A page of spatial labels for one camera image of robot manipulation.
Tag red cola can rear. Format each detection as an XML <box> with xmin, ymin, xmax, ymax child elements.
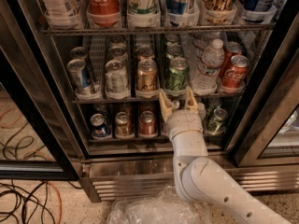
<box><xmin>219</xmin><ymin>41</ymin><xmax>242</xmax><ymax>78</ymax></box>

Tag clear water bottle middle shelf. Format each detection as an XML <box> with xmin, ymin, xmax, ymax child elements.
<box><xmin>192</xmin><ymin>39</ymin><xmax>224</xmax><ymax>93</ymax></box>

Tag white silver can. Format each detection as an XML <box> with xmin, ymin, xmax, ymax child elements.
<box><xmin>105</xmin><ymin>60</ymin><xmax>128</xmax><ymax>93</ymax></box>
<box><xmin>108</xmin><ymin>46</ymin><xmax>128</xmax><ymax>65</ymax></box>
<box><xmin>109</xmin><ymin>35</ymin><xmax>127</xmax><ymax>49</ymax></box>

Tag blue silver bottle top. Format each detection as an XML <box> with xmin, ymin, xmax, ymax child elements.
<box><xmin>165</xmin><ymin>0</ymin><xmax>194</xmax><ymax>27</ymax></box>

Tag gold soda can front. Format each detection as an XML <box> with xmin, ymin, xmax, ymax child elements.
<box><xmin>136</xmin><ymin>59</ymin><xmax>158</xmax><ymax>92</ymax></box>

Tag red cola can front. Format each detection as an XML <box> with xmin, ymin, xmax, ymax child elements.
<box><xmin>221</xmin><ymin>55</ymin><xmax>249</xmax><ymax>89</ymax></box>

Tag orange cable on floor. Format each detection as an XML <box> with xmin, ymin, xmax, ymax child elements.
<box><xmin>45</xmin><ymin>180</ymin><xmax>64</xmax><ymax>224</ymax></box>

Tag white green bottle top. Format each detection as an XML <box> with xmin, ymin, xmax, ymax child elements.
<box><xmin>127</xmin><ymin>0</ymin><xmax>157</xmax><ymax>27</ymax></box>

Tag gold soda can rear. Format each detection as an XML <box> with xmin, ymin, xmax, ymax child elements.
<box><xmin>136</xmin><ymin>45</ymin><xmax>155</xmax><ymax>61</ymax></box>

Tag clear water bottle bottom shelf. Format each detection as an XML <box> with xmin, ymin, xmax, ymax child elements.
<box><xmin>197</xmin><ymin>103</ymin><xmax>206</xmax><ymax>119</ymax></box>

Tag red orange can bottom shelf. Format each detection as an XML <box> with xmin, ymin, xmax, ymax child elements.
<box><xmin>139</xmin><ymin>111</ymin><xmax>156</xmax><ymax>135</ymax></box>

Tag dark juice bottle white cap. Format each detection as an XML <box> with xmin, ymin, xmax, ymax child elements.
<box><xmin>161</xmin><ymin>99</ymin><xmax>180</xmax><ymax>136</ymax></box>

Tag green soda can rear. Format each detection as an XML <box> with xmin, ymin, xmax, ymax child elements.
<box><xmin>164</xmin><ymin>33</ymin><xmax>180</xmax><ymax>46</ymax></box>

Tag blue silver can rear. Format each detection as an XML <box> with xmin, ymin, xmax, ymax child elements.
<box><xmin>70</xmin><ymin>47</ymin><xmax>94</xmax><ymax>77</ymax></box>

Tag red cola can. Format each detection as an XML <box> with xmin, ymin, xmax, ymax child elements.
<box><xmin>221</xmin><ymin>55</ymin><xmax>249</xmax><ymax>89</ymax></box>
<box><xmin>219</xmin><ymin>41</ymin><xmax>242</xmax><ymax>78</ymax></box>

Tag gold black bottle top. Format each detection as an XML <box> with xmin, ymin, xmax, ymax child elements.
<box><xmin>202</xmin><ymin>0</ymin><xmax>235</xmax><ymax>24</ymax></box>

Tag green soda can front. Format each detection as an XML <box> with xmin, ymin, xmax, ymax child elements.
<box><xmin>165</xmin><ymin>57</ymin><xmax>189</xmax><ymax>91</ymax></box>

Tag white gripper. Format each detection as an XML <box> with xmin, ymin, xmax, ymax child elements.
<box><xmin>159</xmin><ymin>86</ymin><xmax>203</xmax><ymax>138</ymax></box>

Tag gold can bottom shelf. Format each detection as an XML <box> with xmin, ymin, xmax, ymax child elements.
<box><xmin>115</xmin><ymin>111</ymin><xmax>132</xmax><ymax>136</ymax></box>

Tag blue pepsi can bottom shelf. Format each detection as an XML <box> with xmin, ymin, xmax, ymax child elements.
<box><xmin>90</xmin><ymin>113</ymin><xmax>110</xmax><ymax>139</ymax></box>

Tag gold soda can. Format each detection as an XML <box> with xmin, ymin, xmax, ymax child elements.
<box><xmin>136</xmin><ymin>45</ymin><xmax>155</xmax><ymax>61</ymax></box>
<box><xmin>136</xmin><ymin>59</ymin><xmax>158</xmax><ymax>92</ymax></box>

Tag blue silver can front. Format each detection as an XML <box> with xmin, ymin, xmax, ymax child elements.
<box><xmin>66</xmin><ymin>59</ymin><xmax>95</xmax><ymax>95</ymax></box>

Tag clear water bottle shelf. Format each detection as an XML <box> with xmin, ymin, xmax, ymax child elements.
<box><xmin>192</xmin><ymin>39</ymin><xmax>224</xmax><ymax>93</ymax></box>
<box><xmin>197</xmin><ymin>103</ymin><xmax>206</xmax><ymax>119</ymax></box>

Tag green soda can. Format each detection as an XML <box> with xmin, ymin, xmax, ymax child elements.
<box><xmin>164</xmin><ymin>33</ymin><xmax>180</xmax><ymax>46</ymax></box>
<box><xmin>165</xmin><ymin>44</ymin><xmax>184</xmax><ymax>64</ymax></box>
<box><xmin>165</xmin><ymin>57</ymin><xmax>189</xmax><ymax>91</ymax></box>

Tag large coca-cola bottle top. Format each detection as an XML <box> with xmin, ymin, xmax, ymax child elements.
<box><xmin>88</xmin><ymin>0</ymin><xmax>120</xmax><ymax>27</ymax></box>

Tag white silver can front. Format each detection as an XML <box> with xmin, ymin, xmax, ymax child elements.
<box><xmin>105</xmin><ymin>60</ymin><xmax>128</xmax><ymax>93</ymax></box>

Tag clear plastic bag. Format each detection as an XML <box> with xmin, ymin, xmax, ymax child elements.
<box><xmin>107</xmin><ymin>186</ymin><xmax>211</xmax><ymax>224</ymax></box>

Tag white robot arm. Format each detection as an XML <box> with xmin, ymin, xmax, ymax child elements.
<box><xmin>159</xmin><ymin>88</ymin><xmax>291</xmax><ymax>224</ymax></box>

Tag white labelled bottle top left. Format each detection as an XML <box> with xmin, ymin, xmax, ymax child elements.
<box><xmin>42</xmin><ymin>0</ymin><xmax>84</xmax><ymax>29</ymax></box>

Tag green can bottom shelf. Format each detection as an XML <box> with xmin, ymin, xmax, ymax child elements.
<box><xmin>205</xmin><ymin>108</ymin><xmax>228</xmax><ymax>134</ymax></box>

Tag stainless steel display fridge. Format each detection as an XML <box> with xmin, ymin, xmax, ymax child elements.
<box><xmin>0</xmin><ymin>0</ymin><xmax>299</xmax><ymax>202</ymax></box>

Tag blue silver can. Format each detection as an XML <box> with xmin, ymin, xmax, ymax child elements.
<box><xmin>70</xmin><ymin>47</ymin><xmax>94</xmax><ymax>77</ymax></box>
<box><xmin>66</xmin><ymin>59</ymin><xmax>95</xmax><ymax>95</ymax></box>

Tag white silver can rear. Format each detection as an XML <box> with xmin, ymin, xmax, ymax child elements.
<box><xmin>109</xmin><ymin>35</ymin><xmax>127</xmax><ymax>49</ymax></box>

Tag black cables on floor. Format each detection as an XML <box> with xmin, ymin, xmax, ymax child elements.
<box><xmin>0</xmin><ymin>180</ymin><xmax>82</xmax><ymax>224</ymax></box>

